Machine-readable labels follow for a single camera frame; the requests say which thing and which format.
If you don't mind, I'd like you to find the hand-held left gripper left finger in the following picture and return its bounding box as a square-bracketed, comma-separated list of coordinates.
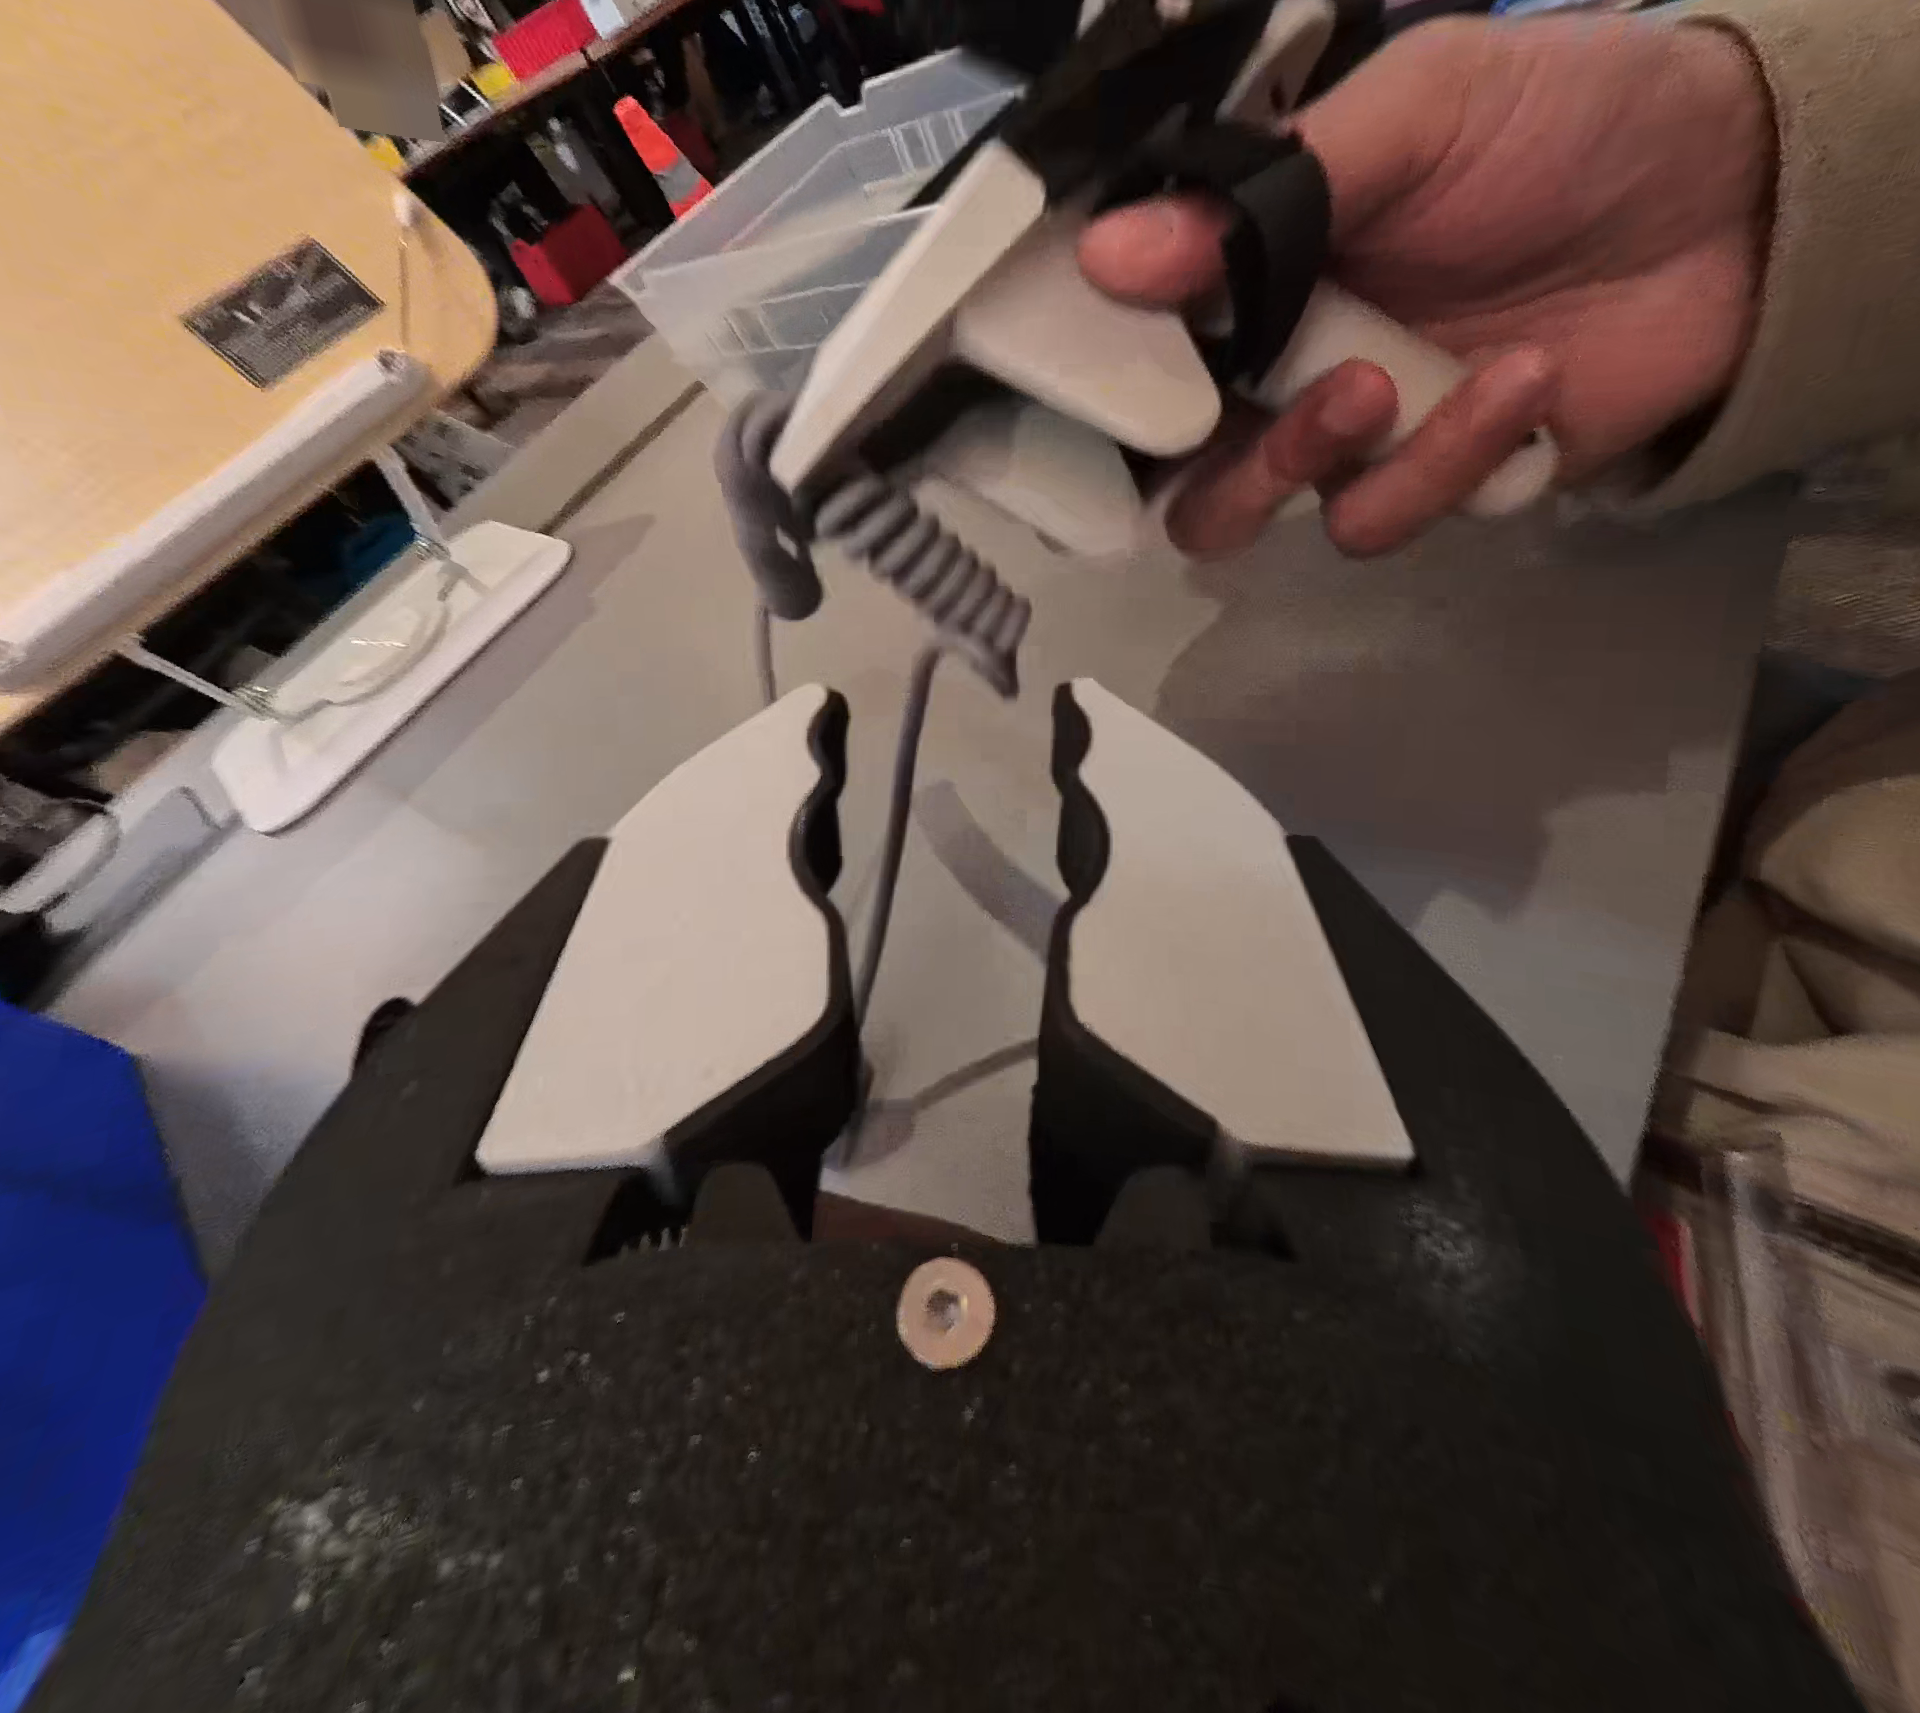
[475, 683, 868, 1238]

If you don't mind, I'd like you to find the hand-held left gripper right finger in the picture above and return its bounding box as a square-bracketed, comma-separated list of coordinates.
[1028, 679, 1418, 1242]

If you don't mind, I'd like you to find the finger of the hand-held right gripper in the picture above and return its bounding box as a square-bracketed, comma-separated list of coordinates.
[768, 141, 1052, 503]
[923, 393, 1172, 557]

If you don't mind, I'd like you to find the clear plastic bin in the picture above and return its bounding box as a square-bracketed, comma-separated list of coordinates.
[613, 49, 1052, 403]

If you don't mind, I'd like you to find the grey usb cable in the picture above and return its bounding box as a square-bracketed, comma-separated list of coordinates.
[713, 391, 1040, 1152]

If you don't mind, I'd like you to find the blue plastic bin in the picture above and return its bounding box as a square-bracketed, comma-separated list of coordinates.
[0, 1001, 210, 1713]

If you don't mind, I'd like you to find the person's right hand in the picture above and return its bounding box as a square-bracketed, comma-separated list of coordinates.
[1077, 15, 1783, 561]

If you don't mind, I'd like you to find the orange traffic cone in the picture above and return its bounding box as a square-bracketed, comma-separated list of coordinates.
[613, 93, 719, 224]

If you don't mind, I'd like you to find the red plastic bin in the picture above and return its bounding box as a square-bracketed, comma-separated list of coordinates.
[493, 0, 599, 80]
[510, 200, 631, 309]

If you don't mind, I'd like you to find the wooden book stand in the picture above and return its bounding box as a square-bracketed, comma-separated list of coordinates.
[0, 0, 576, 837]

